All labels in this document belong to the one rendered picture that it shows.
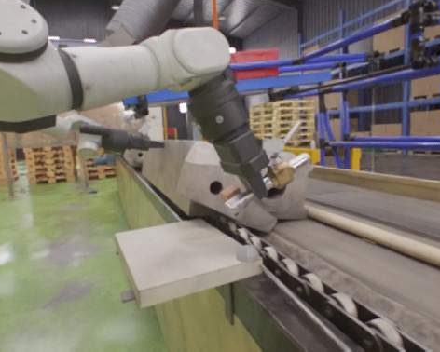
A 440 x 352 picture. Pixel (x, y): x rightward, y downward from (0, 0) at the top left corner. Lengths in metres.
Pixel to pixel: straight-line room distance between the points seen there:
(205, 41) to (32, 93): 0.24
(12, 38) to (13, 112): 0.08
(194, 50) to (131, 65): 0.09
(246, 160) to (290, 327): 0.24
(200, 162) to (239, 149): 0.22
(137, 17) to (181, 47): 7.76
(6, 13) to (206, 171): 0.47
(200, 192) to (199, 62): 0.34
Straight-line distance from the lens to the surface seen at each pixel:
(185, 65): 0.43
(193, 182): 0.69
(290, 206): 0.90
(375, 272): 0.67
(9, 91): 0.38
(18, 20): 0.37
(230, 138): 0.50
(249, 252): 0.55
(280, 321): 0.46
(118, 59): 0.41
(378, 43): 12.48
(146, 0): 8.38
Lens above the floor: 1.02
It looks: 6 degrees down
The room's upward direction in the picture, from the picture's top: 3 degrees counter-clockwise
